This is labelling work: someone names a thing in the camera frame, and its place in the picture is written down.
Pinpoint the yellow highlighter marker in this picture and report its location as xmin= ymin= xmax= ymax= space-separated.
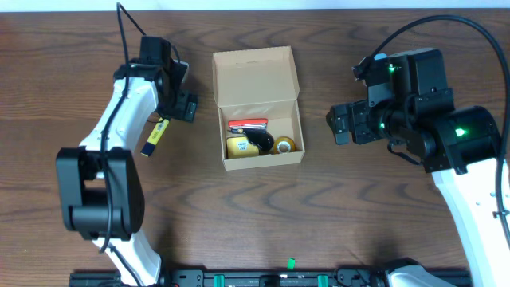
xmin=140 ymin=118 xmax=170 ymax=157

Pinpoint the yellow tape roll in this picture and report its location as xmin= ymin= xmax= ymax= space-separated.
xmin=273 ymin=136 xmax=296 ymax=155

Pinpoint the cardboard box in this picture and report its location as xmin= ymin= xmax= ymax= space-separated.
xmin=212 ymin=46 xmax=305 ymax=171

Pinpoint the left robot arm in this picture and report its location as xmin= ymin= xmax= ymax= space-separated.
xmin=56 ymin=35 xmax=198 ymax=286

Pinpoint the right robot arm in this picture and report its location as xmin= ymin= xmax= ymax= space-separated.
xmin=326 ymin=48 xmax=509 ymax=286

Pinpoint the red black stapler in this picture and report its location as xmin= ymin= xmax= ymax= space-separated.
xmin=228 ymin=118 xmax=268 ymax=129

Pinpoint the green clip marker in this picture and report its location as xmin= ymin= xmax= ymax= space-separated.
xmin=287 ymin=258 xmax=296 ymax=270

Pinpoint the black mounting rail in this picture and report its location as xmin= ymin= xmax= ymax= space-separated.
xmin=69 ymin=269 xmax=473 ymax=287

